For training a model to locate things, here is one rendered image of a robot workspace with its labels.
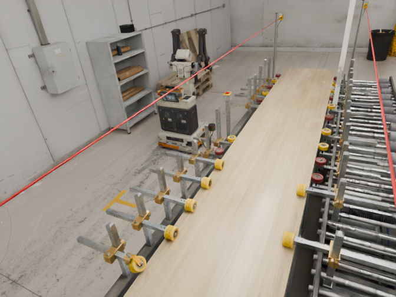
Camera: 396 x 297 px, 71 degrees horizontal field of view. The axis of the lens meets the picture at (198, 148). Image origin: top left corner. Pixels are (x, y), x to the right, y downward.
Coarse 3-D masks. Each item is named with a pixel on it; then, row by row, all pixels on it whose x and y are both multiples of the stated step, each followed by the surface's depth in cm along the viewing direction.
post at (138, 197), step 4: (136, 196) 165; (140, 196) 166; (136, 200) 167; (140, 200) 167; (136, 204) 169; (140, 204) 167; (144, 204) 171; (140, 208) 169; (144, 208) 172; (140, 212) 171; (144, 212) 173; (144, 228) 179; (144, 232) 181; (148, 232) 181; (148, 236) 182; (152, 236) 186; (148, 240) 184; (152, 240) 187
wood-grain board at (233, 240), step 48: (288, 96) 338; (240, 144) 251; (288, 144) 243; (240, 192) 195; (288, 192) 191; (192, 240) 162; (240, 240) 159; (144, 288) 139; (192, 288) 137; (240, 288) 135
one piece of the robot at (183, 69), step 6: (174, 66) 398; (180, 66) 394; (186, 66) 389; (192, 66) 394; (180, 72) 398; (186, 72) 397; (180, 78) 409; (186, 78) 405; (186, 84) 410; (192, 84) 413; (186, 90) 414; (192, 90) 415
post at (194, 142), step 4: (196, 140) 224; (192, 144) 225; (196, 144) 225; (192, 148) 227; (196, 148) 226; (196, 152) 228; (196, 164) 234; (196, 168) 236; (196, 172) 239; (196, 176) 241; (200, 176) 243
